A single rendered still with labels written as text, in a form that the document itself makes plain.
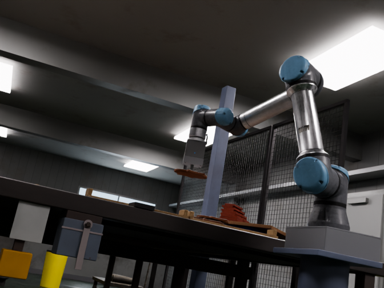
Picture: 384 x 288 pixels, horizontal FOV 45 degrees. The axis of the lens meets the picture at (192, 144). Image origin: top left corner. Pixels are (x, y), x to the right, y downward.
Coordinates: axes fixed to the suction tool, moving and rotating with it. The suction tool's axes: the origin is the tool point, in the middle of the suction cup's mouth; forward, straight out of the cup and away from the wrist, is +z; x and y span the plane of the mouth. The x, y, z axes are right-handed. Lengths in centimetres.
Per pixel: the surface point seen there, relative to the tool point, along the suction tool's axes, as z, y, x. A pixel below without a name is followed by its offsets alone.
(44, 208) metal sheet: 28, 47, 39
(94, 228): 31, 30, 36
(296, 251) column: 26, -39, 35
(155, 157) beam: -165, 35, -718
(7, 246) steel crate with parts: 51, 232, -570
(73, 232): 33, 37, 38
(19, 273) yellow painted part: 48, 49, 43
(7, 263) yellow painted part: 46, 53, 44
